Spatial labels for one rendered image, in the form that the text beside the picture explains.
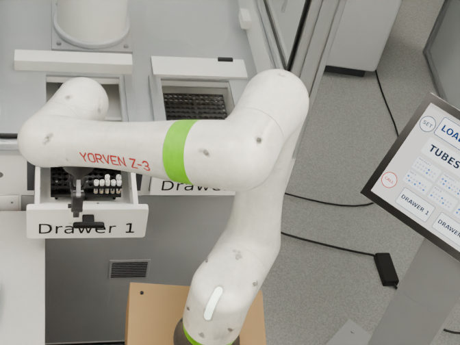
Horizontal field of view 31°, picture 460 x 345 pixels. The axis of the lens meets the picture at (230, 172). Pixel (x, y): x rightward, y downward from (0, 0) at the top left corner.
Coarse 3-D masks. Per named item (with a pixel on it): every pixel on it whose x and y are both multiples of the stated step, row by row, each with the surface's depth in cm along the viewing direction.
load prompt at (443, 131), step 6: (444, 120) 204; (450, 120) 203; (438, 126) 204; (444, 126) 204; (450, 126) 203; (456, 126) 203; (438, 132) 204; (444, 132) 204; (450, 132) 203; (456, 132) 203; (444, 138) 204; (450, 138) 203; (456, 138) 203; (450, 144) 203; (456, 144) 202
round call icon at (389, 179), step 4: (384, 172) 209; (388, 172) 208; (392, 172) 208; (384, 176) 209; (388, 176) 208; (392, 176) 208; (396, 176) 207; (380, 180) 209; (384, 180) 209; (388, 180) 208; (392, 180) 208; (396, 180) 207; (384, 184) 208; (388, 184) 208; (392, 184) 208; (388, 188) 208; (392, 188) 208
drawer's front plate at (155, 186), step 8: (152, 184) 214; (160, 184) 215; (168, 184) 215; (176, 184) 216; (184, 184) 216; (152, 192) 216; (160, 192) 217; (168, 192) 217; (176, 192) 218; (184, 192) 218; (192, 192) 219; (200, 192) 219; (208, 192) 220; (216, 192) 220; (224, 192) 221; (232, 192) 221
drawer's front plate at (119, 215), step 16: (32, 208) 193; (48, 208) 194; (64, 208) 195; (96, 208) 196; (112, 208) 197; (128, 208) 198; (144, 208) 199; (32, 224) 197; (48, 224) 198; (64, 224) 198; (112, 224) 201; (144, 224) 203
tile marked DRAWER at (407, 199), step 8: (400, 192) 207; (408, 192) 206; (400, 200) 207; (408, 200) 206; (416, 200) 205; (424, 200) 204; (408, 208) 206; (416, 208) 205; (424, 208) 204; (432, 208) 203; (416, 216) 205; (424, 216) 204
